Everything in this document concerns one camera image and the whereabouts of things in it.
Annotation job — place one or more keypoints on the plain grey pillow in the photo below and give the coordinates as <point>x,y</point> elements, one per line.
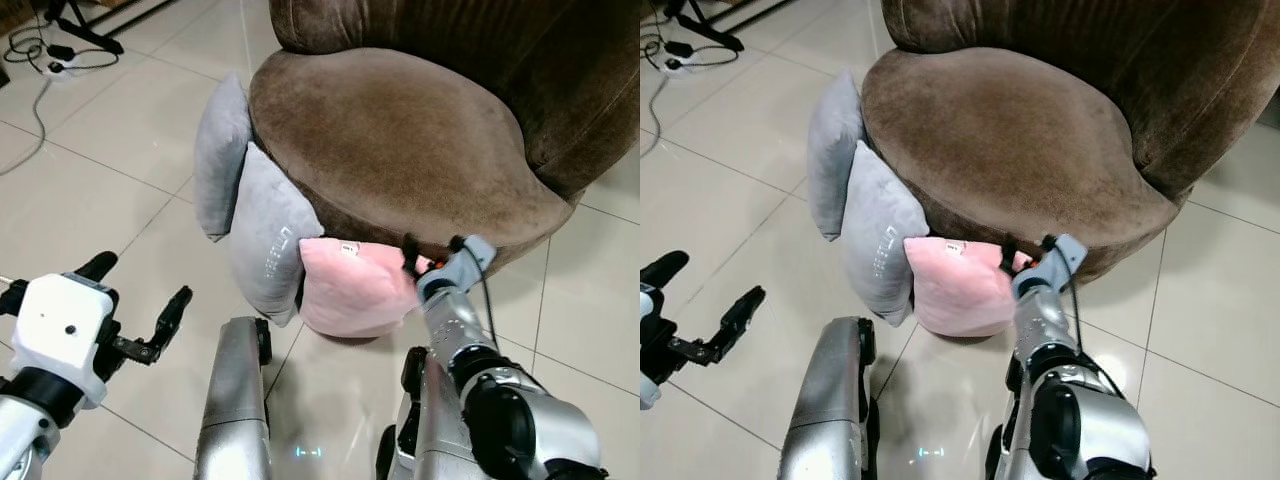
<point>835,150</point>
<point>220,150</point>

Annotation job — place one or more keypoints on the white power strip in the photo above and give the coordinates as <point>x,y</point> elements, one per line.
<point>677,65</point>
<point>62,67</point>

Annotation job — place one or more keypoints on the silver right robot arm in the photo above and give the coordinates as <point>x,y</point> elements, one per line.
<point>1090,420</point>
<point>520,410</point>

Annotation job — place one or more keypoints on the brown velvet round sofa chair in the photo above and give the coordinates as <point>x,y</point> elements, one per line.
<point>400,140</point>
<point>1010,140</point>

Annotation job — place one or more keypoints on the silver right robot leg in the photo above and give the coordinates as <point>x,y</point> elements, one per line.
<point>435,430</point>
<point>1015,450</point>

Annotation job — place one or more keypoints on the black power adapter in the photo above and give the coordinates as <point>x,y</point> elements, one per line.
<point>680,49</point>
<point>60,51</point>

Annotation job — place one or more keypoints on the pink pillow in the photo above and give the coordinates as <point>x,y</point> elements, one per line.
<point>350,290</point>
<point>955,290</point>

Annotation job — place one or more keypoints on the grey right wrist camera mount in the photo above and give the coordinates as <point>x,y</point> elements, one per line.
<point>460,265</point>
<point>1052,265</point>

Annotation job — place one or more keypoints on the grey pillow with white print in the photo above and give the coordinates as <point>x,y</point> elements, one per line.
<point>265,230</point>
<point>880,230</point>

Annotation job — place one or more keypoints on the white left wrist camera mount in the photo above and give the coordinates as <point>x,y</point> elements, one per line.
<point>60,320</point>
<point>646,395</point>

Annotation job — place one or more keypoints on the black metal stand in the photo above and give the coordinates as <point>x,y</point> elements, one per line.
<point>90,35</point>
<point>712,32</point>

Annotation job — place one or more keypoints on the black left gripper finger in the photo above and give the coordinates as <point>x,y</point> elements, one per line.
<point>97,267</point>
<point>170,318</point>
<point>662,268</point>
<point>743,315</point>

